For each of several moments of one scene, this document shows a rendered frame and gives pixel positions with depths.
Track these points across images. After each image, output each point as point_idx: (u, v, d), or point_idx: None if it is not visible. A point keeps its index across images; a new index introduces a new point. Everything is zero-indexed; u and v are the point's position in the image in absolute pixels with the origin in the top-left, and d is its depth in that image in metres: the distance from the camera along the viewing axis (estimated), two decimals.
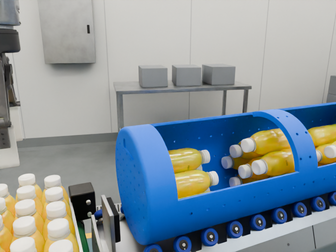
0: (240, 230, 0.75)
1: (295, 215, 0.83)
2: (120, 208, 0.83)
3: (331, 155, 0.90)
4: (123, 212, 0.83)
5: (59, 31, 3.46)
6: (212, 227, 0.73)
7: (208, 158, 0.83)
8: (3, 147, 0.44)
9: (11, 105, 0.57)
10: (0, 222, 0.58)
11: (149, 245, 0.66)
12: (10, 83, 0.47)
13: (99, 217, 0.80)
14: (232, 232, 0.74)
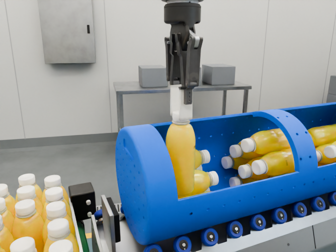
0: (240, 230, 0.75)
1: (295, 215, 0.83)
2: (120, 208, 0.83)
3: (331, 155, 0.90)
4: (123, 212, 0.83)
5: (59, 31, 3.46)
6: (212, 227, 0.73)
7: (208, 158, 0.83)
8: (187, 103, 0.61)
9: (178, 83, 0.65)
10: (0, 222, 0.58)
11: (149, 245, 0.66)
12: None
13: (99, 217, 0.80)
14: (232, 232, 0.74)
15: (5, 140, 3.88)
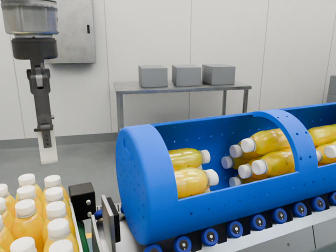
0: (240, 230, 0.75)
1: (295, 215, 0.83)
2: (120, 208, 0.83)
3: (331, 155, 0.90)
4: (123, 212, 0.83)
5: (59, 31, 3.46)
6: (212, 227, 0.73)
7: (208, 158, 0.83)
8: (46, 146, 0.54)
9: None
10: (0, 222, 0.58)
11: (149, 245, 0.66)
12: (50, 87, 0.54)
13: (99, 217, 0.80)
14: (232, 232, 0.74)
15: (5, 140, 3.88)
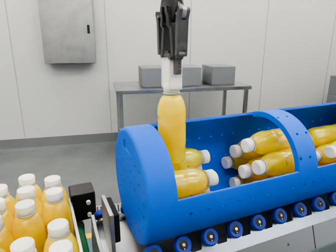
0: (240, 230, 0.75)
1: (295, 215, 0.83)
2: (120, 208, 0.83)
3: (331, 155, 0.90)
4: (123, 212, 0.83)
5: (59, 31, 3.46)
6: (212, 227, 0.73)
7: (208, 158, 0.83)
8: (177, 73, 0.64)
9: (168, 56, 0.68)
10: (0, 222, 0.58)
11: (149, 245, 0.66)
12: None
13: (99, 217, 0.80)
14: (232, 232, 0.74)
15: (5, 140, 3.88)
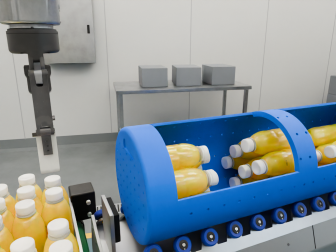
0: (240, 230, 0.75)
1: (295, 215, 0.83)
2: (120, 208, 0.83)
3: (331, 155, 0.90)
4: (123, 212, 0.83)
5: (59, 31, 3.46)
6: (212, 227, 0.73)
7: (208, 158, 0.83)
8: (46, 153, 0.47)
9: None
10: (0, 222, 0.58)
11: (149, 245, 0.66)
12: (51, 85, 0.47)
13: (99, 217, 0.80)
14: (232, 232, 0.74)
15: (5, 140, 3.88)
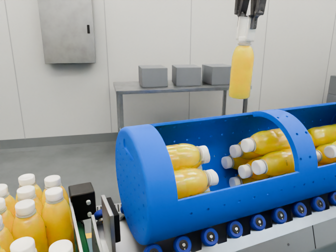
0: (240, 230, 0.75)
1: (295, 215, 0.83)
2: (120, 208, 0.83)
3: (331, 155, 0.90)
4: (123, 212, 0.83)
5: (59, 31, 3.46)
6: (212, 227, 0.73)
7: (208, 158, 0.83)
8: (253, 28, 0.86)
9: (243, 15, 0.90)
10: (0, 222, 0.58)
11: (149, 245, 0.66)
12: None
13: (99, 217, 0.80)
14: (232, 232, 0.74)
15: (5, 140, 3.88)
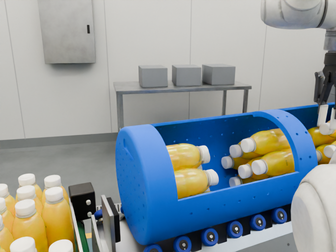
0: (240, 230, 0.75)
1: None
2: (120, 208, 0.83)
3: (331, 155, 0.90)
4: (123, 212, 0.83)
5: (59, 31, 3.46)
6: (212, 227, 0.73)
7: (208, 158, 0.83)
8: None
9: (324, 103, 0.94)
10: (0, 222, 0.58)
11: (149, 245, 0.66)
12: None
13: (99, 217, 0.80)
14: (232, 232, 0.74)
15: (5, 140, 3.88)
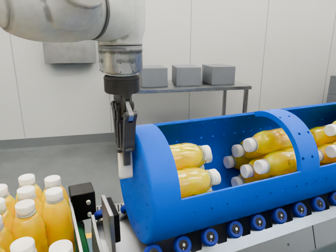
0: (240, 231, 0.75)
1: (293, 213, 0.83)
2: (122, 207, 0.83)
3: (332, 155, 0.90)
4: (124, 211, 0.83)
5: None
6: (214, 229, 0.73)
7: (210, 158, 0.83)
8: None
9: None
10: (0, 222, 0.58)
11: (152, 243, 0.67)
12: (114, 115, 0.64)
13: (99, 217, 0.80)
14: (231, 231, 0.74)
15: (5, 140, 3.88)
